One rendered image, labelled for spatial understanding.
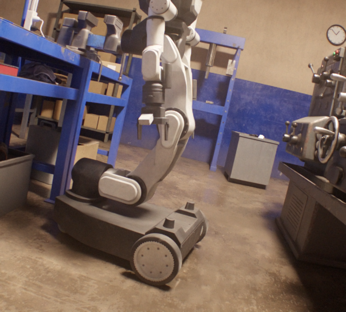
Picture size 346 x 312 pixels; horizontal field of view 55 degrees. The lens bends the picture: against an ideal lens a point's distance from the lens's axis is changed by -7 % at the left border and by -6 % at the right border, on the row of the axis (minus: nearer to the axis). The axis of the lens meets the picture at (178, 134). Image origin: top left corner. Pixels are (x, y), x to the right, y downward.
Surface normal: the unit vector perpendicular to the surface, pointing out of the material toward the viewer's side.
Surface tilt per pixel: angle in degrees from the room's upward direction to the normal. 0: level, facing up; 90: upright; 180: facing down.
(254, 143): 90
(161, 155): 115
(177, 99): 90
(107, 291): 0
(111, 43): 90
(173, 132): 90
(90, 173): 71
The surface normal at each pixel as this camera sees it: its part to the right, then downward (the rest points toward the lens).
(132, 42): -0.33, 0.39
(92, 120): -0.05, 0.05
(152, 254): -0.26, 0.00
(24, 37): 0.97, 0.22
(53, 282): 0.22, -0.97
